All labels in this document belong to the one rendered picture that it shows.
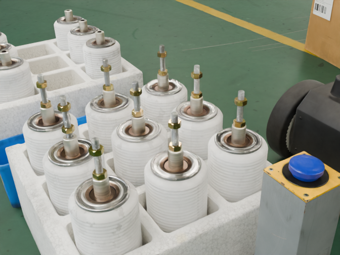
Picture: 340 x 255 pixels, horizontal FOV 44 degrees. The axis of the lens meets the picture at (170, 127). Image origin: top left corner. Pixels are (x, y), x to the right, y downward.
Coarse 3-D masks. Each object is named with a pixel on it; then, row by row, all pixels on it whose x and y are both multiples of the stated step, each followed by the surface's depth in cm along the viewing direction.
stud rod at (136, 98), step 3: (135, 81) 67; (132, 84) 67; (135, 84) 67; (138, 84) 67; (135, 87) 67; (138, 87) 67; (135, 90) 67; (135, 96) 68; (138, 96) 68; (135, 99) 68; (138, 99) 68; (135, 102) 68; (138, 102) 68; (135, 105) 69; (138, 105) 69; (135, 108) 69; (138, 108) 69
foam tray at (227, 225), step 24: (24, 144) 82; (168, 144) 84; (24, 168) 75; (24, 192) 73; (48, 192) 73; (144, 192) 69; (216, 192) 68; (24, 216) 88; (48, 216) 65; (144, 216) 64; (216, 216) 64; (240, 216) 64; (48, 240) 63; (72, 240) 65; (144, 240) 64; (168, 240) 60; (192, 240) 60; (216, 240) 63; (240, 240) 67
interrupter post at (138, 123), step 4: (132, 116) 70; (140, 116) 70; (144, 116) 70; (132, 120) 70; (136, 120) 69; (140, 120) 69; (144, 120) 70; (132, 124) 70; (136, 124) 70; (140, 124) 70; (144, 124) 71; (132, 128) 71; (136, 128) 70; (140, 128) 70; (144, 128) 71; (136, 132) 71; (140, 132) 70
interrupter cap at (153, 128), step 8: (128, 120) 74; (152, 120) 74; (120, 128) 72; (128, 128) 72; (152, 128) 72; (160, 128) 71; (120, 136) 69; (128, 136) 70; (136, 136) 70; (144, 136) 69; (152, 136) 69
